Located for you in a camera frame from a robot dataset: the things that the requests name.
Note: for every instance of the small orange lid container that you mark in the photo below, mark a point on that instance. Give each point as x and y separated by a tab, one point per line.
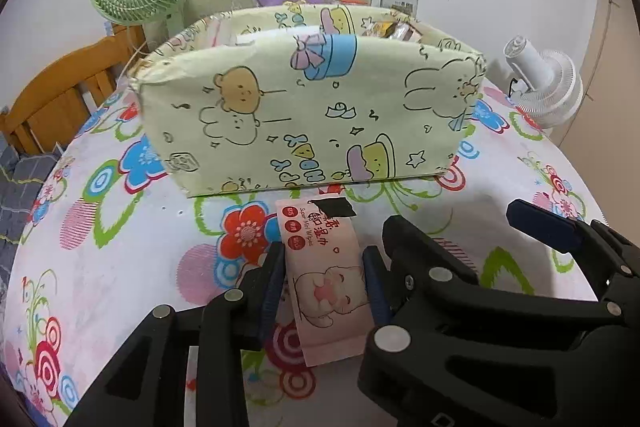
351	1

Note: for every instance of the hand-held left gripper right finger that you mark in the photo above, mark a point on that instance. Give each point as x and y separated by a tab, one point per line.
377	292

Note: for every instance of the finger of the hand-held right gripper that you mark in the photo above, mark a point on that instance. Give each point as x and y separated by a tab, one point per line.
430	267
545	224

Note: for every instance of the pink wet wipes packet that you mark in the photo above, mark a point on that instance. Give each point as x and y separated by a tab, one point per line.
325	267

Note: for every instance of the cartoon print fabric storage box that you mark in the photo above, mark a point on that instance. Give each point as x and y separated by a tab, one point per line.
300	107

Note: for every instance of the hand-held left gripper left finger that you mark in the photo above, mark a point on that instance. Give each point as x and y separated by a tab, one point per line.
271	294

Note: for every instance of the grey plaid pillow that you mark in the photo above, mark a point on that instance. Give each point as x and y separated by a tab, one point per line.
20	192

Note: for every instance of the beige wooden door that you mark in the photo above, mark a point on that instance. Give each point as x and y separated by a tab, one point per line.
617	82

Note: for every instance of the white standing fan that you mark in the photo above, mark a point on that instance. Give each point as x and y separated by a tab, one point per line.
550	82

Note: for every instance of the floral tablecloth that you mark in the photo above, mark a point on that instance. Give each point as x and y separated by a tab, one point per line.
150	267

